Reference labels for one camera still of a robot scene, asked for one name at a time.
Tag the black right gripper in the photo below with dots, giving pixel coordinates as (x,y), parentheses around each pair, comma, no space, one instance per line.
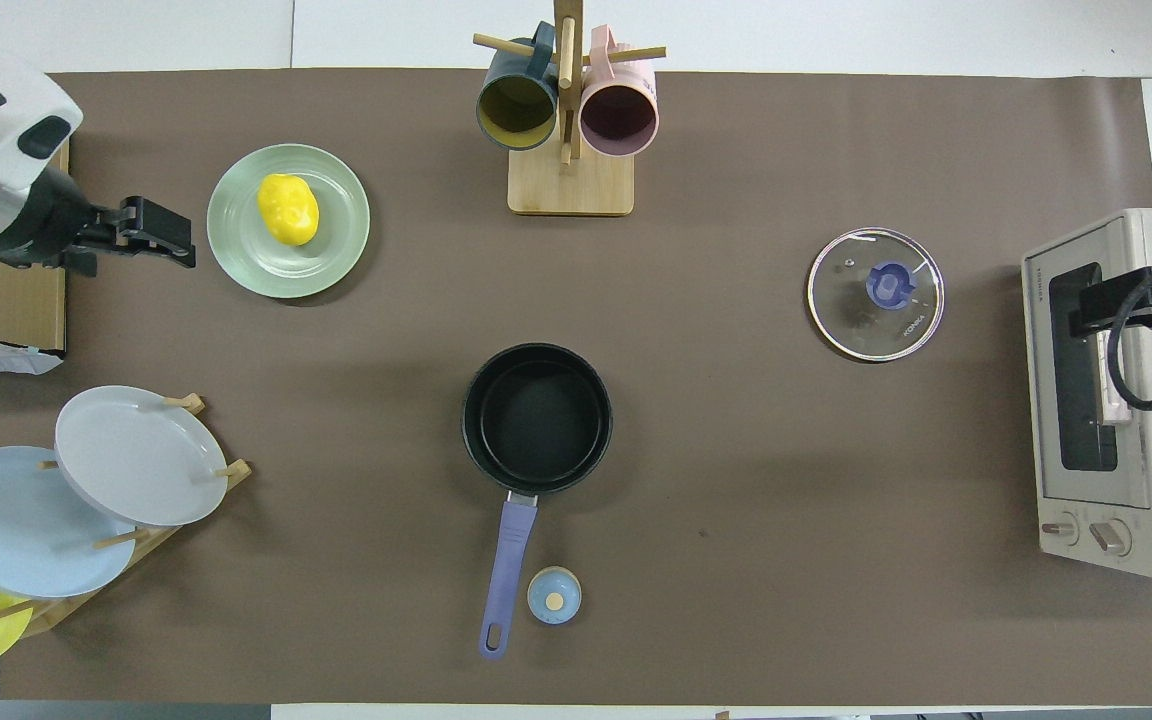
(1101,305)

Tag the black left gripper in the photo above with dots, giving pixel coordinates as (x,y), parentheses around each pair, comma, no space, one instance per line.
(141,220)

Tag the yellow potato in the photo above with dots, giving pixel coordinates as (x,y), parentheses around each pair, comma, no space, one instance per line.
(288,208)

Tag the glass lid purple knob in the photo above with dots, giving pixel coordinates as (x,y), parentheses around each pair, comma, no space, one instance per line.
(891,285)

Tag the pale green plate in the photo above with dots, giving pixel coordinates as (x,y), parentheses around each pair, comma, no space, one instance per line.
(236,250)

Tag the grey plate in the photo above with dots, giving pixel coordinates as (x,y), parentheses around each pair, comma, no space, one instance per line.
(136,455)

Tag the wooden plate rack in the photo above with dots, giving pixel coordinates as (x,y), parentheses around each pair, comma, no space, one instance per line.
(238,468)

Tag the light blue plate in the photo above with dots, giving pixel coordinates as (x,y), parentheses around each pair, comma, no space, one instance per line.
(16,530)

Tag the wooden shelf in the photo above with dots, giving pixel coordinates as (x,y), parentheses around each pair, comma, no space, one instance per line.
(11,300)

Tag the brown table mat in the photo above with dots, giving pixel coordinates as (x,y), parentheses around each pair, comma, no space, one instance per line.
(786,500)

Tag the dark blue mug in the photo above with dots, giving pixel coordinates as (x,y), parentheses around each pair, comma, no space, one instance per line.
(516,110)

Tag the wooden mug tree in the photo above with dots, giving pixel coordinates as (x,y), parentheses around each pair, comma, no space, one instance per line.
(571,190)

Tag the pink mug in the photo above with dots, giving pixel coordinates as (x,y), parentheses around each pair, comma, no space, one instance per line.
(619,115)

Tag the small blue jar cork top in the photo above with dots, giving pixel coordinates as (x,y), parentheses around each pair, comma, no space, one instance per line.
(554,596)

